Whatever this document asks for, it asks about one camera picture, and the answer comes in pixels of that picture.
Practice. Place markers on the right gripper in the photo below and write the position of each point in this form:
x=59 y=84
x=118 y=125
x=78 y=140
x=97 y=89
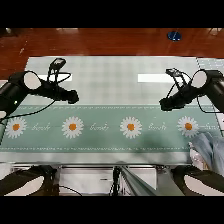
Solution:
x=168 y=103

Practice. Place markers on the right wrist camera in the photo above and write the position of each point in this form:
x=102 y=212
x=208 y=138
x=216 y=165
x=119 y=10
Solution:
x=176 y=76

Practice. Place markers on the silver frame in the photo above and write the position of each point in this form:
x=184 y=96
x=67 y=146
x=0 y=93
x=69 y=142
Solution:
x=140 y=181

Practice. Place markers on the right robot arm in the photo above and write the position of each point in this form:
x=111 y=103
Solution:
x=208 y=83

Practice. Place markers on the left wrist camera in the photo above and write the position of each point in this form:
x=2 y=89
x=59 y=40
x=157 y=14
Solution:
x=56 y=65

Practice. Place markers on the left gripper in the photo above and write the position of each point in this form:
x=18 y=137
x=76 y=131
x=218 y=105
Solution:
x=70 y=96

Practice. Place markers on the blue round disc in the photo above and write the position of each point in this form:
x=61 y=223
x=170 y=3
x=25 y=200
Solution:
x=174 y=35

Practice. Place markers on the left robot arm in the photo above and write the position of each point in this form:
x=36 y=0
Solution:
x=20 y=86

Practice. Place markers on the light blue T-shirt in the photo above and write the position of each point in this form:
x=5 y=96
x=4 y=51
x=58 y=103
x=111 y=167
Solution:
x=211 y=148

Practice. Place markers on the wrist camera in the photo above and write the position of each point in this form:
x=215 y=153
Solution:
x=56 y=65
x=176 y=76

